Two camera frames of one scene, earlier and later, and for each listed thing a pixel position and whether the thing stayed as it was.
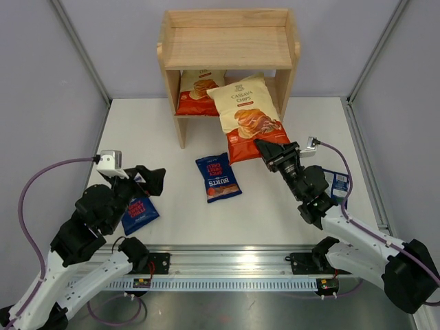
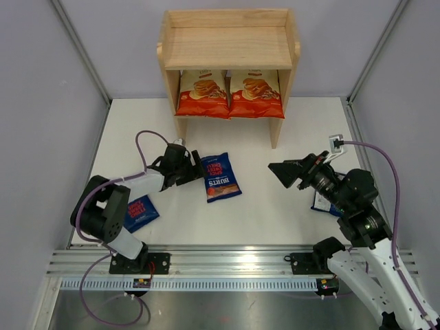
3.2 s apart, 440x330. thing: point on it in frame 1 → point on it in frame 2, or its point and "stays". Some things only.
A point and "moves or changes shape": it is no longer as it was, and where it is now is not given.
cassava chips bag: (247, 111) moves or changes shape
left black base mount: (144, 262) stays
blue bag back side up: (337, 187) → (320, 203)
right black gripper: (269, 150) → (288, 171)
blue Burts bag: (140, 211) stays
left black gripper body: (125, 190) → (185, 171)
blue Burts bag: (220, 179) stays
